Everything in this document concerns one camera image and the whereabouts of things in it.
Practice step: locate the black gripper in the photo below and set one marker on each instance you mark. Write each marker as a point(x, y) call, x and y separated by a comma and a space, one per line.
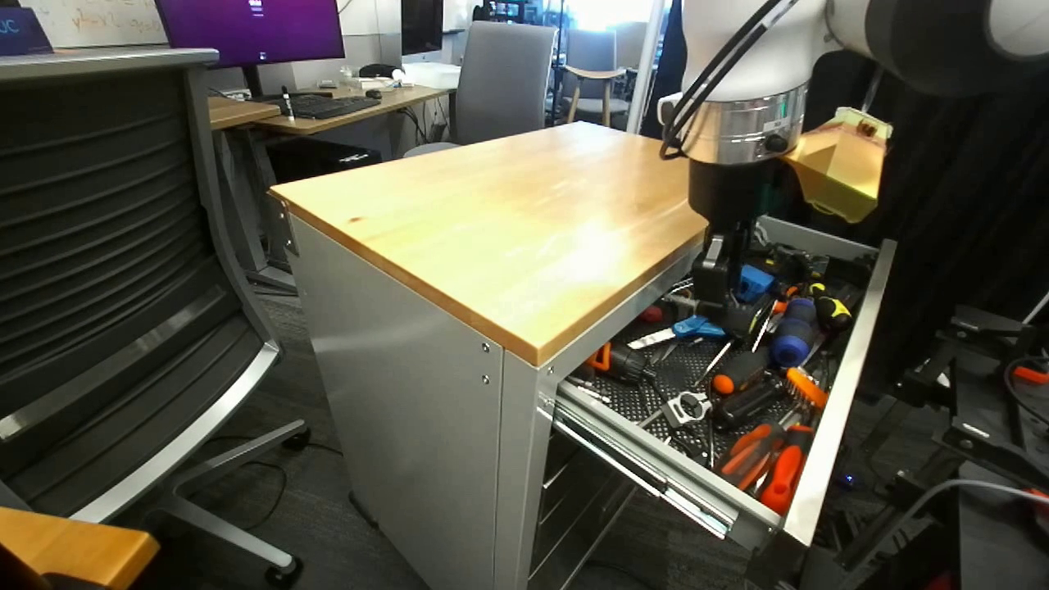
point(731, 197)

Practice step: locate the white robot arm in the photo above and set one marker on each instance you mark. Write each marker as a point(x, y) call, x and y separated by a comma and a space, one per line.
point(766, 54)

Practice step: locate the grey metal tool drawer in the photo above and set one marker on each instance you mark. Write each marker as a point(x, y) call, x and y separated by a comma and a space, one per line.
point(830, 415)

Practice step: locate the small blue box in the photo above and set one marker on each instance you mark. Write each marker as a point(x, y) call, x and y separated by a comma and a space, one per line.
point(754, 285)

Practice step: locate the light blue clamp tool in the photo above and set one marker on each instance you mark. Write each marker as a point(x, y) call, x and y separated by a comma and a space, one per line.
point(686, 328)

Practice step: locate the silver ratchet piece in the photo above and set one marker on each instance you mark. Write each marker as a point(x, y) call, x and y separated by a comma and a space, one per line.
point(689, 409)

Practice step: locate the wooden chair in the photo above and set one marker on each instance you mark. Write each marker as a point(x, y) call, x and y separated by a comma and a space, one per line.
point(593, 93)

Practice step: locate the grey cabinet with wooden top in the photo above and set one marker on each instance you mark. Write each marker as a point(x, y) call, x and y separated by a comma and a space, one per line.
point(493, 230)

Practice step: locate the grey office chair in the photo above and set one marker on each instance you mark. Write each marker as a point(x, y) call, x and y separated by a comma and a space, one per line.
point(503, 83)

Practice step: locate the dark monitor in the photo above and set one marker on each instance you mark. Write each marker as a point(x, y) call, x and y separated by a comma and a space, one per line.
point(419, 24)

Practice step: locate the black keyboard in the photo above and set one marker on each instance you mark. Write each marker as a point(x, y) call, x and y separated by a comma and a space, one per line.
point(331, 102)

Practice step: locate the long wooden desk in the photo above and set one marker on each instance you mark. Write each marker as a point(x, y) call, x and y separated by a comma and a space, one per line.
point(329, 112)

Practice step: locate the monitor with purple screen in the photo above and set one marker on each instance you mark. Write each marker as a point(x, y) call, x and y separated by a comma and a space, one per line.
point(252, 27)

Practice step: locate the black mesh office chair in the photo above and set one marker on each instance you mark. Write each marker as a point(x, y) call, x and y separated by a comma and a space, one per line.
point(108, 285)

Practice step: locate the wooden side desk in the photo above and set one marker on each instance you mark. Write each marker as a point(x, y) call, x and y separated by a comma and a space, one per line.
point(71, 545)

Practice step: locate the blue and black box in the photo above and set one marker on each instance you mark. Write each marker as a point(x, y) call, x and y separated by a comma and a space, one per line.
point(20, 31)

